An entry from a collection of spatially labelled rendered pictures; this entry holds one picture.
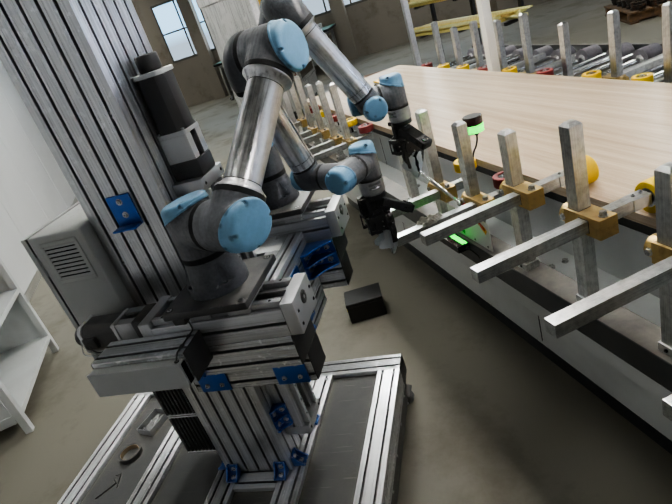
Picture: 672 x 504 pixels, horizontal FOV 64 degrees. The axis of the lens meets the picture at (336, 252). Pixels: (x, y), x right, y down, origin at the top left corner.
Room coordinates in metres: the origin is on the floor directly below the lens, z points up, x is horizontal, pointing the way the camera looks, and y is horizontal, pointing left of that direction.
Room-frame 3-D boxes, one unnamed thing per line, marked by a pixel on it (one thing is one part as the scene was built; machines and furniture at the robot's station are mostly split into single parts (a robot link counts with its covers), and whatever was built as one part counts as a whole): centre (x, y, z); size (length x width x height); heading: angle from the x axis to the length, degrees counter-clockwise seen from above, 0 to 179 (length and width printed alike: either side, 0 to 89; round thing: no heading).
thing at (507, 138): (1.35, -0.53, 0.88); 0.03 x 0.03 x 0.48; 10
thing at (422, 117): (1.84, -0.44, 0.89); 0.03 x 0.03 x 0.48; 10
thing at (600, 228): (1.08, -0.58, 0.95); 0.13 x 0.06 x 0.05; 10
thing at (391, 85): (1.80, -0.35, 1.22); 0.09 x 0.08 x 0.11; 90
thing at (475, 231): (1.62, -0.45, 0.75); 0.26 x 0.01 x 0.10; 10
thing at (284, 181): (1.66, 0.13, 1.09); 0.15 x 0.15 x 0.10
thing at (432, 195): (1.78, -0.35, 0.82); 0.43 x 0.03 x 0.04; 100
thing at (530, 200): (1.32, -0.53, 0.95); 0.13 x 0.06 x 0.05; 10
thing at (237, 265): (1.20, 0.29, 1.09); 0.15 x 0.15 x 0.10
